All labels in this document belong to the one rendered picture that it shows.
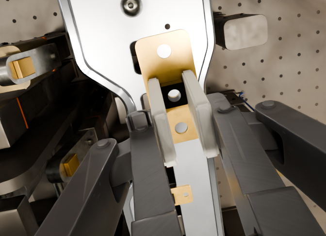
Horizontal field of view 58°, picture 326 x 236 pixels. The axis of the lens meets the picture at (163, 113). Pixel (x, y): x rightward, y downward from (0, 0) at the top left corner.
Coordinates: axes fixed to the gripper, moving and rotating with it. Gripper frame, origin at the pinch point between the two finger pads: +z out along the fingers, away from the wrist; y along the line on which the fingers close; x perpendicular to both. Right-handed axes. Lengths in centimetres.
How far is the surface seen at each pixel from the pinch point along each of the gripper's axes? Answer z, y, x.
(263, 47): 60, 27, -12
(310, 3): 60, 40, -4
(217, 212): 28.7, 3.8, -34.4
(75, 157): 22.3, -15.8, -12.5
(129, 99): 29.0, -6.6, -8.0
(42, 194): 31.8, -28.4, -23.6
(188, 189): 28.3, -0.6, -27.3
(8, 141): 17.3, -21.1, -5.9
